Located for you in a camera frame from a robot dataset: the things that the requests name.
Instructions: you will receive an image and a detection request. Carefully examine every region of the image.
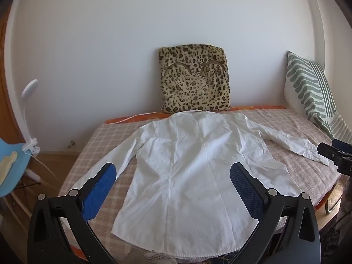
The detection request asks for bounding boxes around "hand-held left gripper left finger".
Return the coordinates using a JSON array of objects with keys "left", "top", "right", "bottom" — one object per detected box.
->
[{"left": 27, "top": 163, "right": 119, "bottom": 264}]

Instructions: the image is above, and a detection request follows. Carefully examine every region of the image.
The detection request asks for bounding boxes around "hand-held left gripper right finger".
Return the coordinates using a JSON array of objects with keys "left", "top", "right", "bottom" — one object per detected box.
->
[{"left": 228, "top": 162, "right": 322, "bottom": 264}]

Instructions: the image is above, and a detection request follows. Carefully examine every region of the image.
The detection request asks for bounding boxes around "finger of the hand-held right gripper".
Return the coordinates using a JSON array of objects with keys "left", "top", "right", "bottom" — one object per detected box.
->
[
  {"left": 317, "top": 142, "right": 352, "bottom": 175},
  {"left": 332, "top": 139, "right": 352, "bottom": 154}
]

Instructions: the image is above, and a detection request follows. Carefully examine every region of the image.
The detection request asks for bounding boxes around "white long-sleeved shirt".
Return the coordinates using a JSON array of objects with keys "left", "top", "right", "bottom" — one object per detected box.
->
[{"left": 70, "top": 110, "right": 330, "bottom": 255}]

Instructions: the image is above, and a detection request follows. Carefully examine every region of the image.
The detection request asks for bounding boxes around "beige checkered blanket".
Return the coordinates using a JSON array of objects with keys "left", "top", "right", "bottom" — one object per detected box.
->
[{"left": 56, "top": 107, "right": 344, "bottom": 264}]

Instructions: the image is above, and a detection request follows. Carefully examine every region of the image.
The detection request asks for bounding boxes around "green striped pillow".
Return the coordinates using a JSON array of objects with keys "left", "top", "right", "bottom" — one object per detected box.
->
[{"left": 284, "top": 51, "right": 352, "bottom": 143}]

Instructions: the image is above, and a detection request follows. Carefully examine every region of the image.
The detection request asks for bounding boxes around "white clip lamp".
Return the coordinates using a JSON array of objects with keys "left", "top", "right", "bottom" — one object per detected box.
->
[{"left": 21, "top": 79, "right": 42, "bottom": 154}]

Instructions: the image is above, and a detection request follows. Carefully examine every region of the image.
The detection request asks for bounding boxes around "blue chair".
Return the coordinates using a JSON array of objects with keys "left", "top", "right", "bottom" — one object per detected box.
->
[{"left": 0, "top": 139, "right": 42, "bottom": 198}]

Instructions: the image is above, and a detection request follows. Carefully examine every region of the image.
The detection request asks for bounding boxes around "dark striped cloth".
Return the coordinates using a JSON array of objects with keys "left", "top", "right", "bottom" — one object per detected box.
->
[{"left": 320, "top": 176, "right": 352, "bottom": 264}]

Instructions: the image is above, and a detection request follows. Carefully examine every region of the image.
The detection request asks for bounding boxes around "cream soft object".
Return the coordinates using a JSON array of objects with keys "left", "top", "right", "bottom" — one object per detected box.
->
[{"left": 0, "top": 152, "right": 18, "bottom": 185}]

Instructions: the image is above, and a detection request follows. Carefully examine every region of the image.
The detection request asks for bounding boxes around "leopard print cushion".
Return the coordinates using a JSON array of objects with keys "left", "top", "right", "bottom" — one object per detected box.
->
[{"left": 158, "top": 44, "right": 231, "bottom": 114}]

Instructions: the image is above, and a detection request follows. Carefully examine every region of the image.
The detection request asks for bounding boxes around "wooden door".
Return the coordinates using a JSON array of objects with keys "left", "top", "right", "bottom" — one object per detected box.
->
[{"left": 0, "top": 4, "right": 26, "bottom": 146}]

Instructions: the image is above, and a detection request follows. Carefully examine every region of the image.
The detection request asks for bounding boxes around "white lamp cable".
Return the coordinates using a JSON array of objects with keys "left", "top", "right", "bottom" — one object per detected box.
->
[{"left": 29, "top": 152, "right": 61, "bottom": 185}]

